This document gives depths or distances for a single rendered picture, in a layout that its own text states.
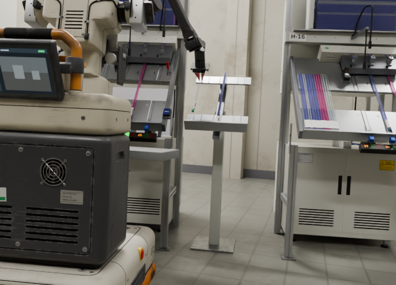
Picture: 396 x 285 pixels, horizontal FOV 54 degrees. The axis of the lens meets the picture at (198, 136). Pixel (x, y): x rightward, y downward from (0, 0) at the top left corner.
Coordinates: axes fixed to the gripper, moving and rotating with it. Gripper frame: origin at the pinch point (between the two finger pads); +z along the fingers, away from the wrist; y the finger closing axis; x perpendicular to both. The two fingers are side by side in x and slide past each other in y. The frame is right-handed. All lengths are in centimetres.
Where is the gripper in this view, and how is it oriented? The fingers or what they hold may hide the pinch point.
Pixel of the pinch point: (200, 79)
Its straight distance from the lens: 227.9
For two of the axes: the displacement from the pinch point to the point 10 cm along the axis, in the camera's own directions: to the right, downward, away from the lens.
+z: 0.4, 7.2, 6.9
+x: -1.5, 6.9, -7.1
